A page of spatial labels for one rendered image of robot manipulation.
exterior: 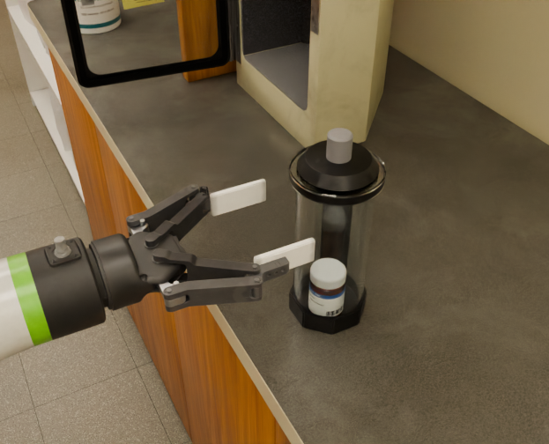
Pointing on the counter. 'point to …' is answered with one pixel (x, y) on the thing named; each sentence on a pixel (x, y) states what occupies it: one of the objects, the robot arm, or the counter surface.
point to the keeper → (315, 16)
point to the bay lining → (274, 24)
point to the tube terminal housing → (333, 72)
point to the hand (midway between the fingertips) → (273, 222)
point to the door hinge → (234, 30)
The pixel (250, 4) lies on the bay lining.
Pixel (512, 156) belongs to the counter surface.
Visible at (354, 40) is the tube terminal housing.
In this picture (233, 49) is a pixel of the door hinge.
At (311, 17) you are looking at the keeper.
